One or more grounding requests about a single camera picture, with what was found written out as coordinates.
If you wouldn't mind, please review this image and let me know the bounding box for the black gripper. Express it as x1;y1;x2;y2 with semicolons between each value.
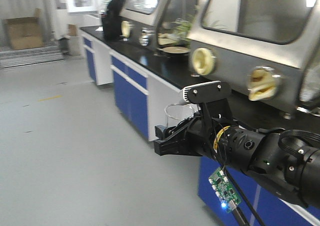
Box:
153;117;220;158

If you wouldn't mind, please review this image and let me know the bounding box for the clear glass beaker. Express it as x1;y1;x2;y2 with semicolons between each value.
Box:
164;103;198;128

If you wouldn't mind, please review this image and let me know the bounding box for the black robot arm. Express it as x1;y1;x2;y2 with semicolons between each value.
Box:
154;116;320;208

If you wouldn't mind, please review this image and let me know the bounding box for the blue white lab cabinet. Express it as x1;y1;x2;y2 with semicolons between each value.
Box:
80;26;320;225

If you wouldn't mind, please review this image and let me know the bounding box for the cream glove port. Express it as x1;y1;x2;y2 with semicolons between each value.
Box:
247;66;282;101
191;48;217;76

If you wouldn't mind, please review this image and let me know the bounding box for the green circuit board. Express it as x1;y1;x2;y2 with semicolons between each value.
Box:
208;167;242;213

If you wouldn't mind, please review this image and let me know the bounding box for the black backpack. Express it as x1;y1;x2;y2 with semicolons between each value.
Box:
101;0;126;40

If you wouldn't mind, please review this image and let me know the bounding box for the steel glove box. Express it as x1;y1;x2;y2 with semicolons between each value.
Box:
121;0;320;116

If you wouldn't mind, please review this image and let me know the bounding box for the large open cardboard box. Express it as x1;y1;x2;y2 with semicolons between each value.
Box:
4;8;43;50

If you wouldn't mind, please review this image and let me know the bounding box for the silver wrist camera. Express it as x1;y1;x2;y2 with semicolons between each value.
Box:
178;81;220;105

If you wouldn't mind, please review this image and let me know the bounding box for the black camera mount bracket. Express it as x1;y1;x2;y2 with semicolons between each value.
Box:
186;81;233;132

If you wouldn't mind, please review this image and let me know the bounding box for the black cable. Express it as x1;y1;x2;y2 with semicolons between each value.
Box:
219;160;266;226

